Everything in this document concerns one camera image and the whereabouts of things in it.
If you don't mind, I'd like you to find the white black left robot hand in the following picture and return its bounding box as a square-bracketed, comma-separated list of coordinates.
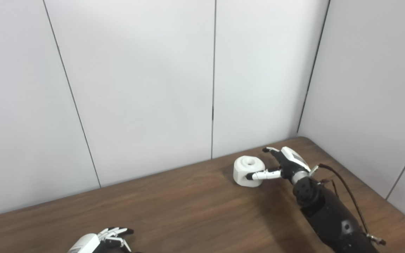
[67, 227, 134, 253]

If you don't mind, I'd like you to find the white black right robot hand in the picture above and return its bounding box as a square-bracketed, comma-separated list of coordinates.
[246, 147, 312, 181]

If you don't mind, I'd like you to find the round white plastic piece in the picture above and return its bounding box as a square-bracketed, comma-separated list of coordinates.
[233, 156, 266, 188]

